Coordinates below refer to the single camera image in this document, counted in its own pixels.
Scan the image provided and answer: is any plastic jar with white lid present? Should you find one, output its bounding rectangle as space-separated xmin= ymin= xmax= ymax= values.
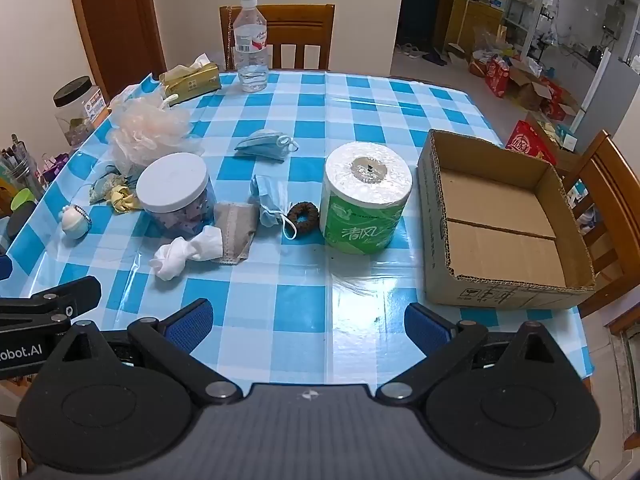
xmin=136 ymin=152 xmax=217 ymax=241

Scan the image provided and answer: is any purple woven box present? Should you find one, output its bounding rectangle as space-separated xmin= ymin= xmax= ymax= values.
xmin=42 ymin=155 xmax=71 ymax=186

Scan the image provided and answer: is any gold foil packet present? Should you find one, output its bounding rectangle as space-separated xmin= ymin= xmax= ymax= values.
xmin=159 ymin=54 xmax=222 ymax=107

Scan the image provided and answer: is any red shopping bag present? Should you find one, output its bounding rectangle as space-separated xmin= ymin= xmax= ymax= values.
xmin=482 ymin=57 xmax=512 ymax=98

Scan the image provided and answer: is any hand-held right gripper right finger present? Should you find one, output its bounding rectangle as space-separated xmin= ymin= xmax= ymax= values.
xmin=376 ymin=302 xmax=571 ymax=407

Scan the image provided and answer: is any blue checked tablecloth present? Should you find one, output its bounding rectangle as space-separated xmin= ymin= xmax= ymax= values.
xmin=0 ymin=71 xmax=598 ymax=396

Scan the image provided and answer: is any brown wooden door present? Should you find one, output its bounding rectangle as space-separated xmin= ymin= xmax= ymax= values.
xmin=66 ymin=0 xmax=168 ymax=106

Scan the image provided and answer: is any blue tasselled sachet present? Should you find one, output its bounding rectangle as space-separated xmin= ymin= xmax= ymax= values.
xmin=89 ymin=170 xmax=126 ymax=205

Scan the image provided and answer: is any brown hair scrunchie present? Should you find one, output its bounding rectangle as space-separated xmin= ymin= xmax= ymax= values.
xmin=286 ymin=201 xmax=319 ymax=236

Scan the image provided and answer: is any pale pink bath pouf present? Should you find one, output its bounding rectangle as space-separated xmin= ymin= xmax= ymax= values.
xmin=107 ymin=94 xmax=194 ymax=171

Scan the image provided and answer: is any clear plastic water bottle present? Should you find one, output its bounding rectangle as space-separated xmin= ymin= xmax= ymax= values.
xmin=233 ymin=0 xmax=269 ymax=93

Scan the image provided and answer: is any glass display cabinet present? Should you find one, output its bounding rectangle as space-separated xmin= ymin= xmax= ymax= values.
xmin=502 ymin=0 xmax=561 ymax=43

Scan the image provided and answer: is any light blue foam piece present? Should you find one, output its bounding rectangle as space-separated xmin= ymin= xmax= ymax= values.
xmin=235 ymin=129 xmax=300 ymax=163

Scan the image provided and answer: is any round black lid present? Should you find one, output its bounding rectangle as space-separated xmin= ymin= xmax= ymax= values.
xmin=7 ymin=205 xmax=43 ymax=241

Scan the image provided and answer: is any red gift box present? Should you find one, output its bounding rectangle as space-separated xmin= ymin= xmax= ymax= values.
xmin=505 ymin=120 xmax=558 ymax=166

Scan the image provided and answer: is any cardboard box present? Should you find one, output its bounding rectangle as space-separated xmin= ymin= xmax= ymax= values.
xmin=417 ymin=129 xmax=597 ymax=310

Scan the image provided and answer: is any clear jar with black lid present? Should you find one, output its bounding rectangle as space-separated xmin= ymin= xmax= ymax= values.
xmin=52 ymin=76 xmax=108 ymax=148

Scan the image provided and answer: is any pen holder with pens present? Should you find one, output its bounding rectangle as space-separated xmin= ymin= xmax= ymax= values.
xmin=0 ymin=134 xmax=46 ymax=201

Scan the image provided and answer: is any beige cloth piece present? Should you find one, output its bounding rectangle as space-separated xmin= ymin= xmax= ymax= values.
xmin=212 ymin=201 xmax=261 ymax=265

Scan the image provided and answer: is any wall water heater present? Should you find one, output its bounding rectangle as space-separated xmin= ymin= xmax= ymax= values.
xmin=600 ymin=0 xmax=628 ymax=46

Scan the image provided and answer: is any wooden chair with slatted back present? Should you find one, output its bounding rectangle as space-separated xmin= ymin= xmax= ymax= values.
xmin=219 ymin=4 xmax=335 ymax=72

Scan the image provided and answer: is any green-wrapped toilet paper roll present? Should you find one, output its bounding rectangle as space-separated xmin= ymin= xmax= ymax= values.
xmin=320 ymin=141 xmax=413 ymax=256

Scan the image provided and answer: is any open cardboard carton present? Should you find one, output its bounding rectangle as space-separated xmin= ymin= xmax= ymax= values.
xmin=510 ymin=67 xmax=557 ymax=111

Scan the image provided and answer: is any white sock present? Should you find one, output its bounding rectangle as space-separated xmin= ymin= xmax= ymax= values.
xmin=150 ymin=226 xmax=223 ymax=281

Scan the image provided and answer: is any blue face mask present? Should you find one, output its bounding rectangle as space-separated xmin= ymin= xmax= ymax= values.
xmin=250 ymin=174 xmax=301 ymax=240

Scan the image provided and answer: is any yellow sachet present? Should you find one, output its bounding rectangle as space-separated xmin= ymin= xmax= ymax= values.
xmin=111 ymin=185 xmax=143 ymax=215

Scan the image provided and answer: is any white plush keychain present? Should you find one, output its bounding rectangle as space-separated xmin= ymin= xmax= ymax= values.
xmin=60 ymin=204 xmax=93 ymax=240

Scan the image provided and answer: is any yellow wooden cabinet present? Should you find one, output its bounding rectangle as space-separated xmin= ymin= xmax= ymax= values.
xmin=442 ymin=0 xmax=506 ymax=53

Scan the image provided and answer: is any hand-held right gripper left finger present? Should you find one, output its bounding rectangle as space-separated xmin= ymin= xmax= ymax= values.
xmin=56 ymin=299 xmax=244 ymax=407

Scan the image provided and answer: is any white refrigerator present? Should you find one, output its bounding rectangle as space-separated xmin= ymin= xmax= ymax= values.
xmin=570 ymin=52 xmax=628 ymax=153

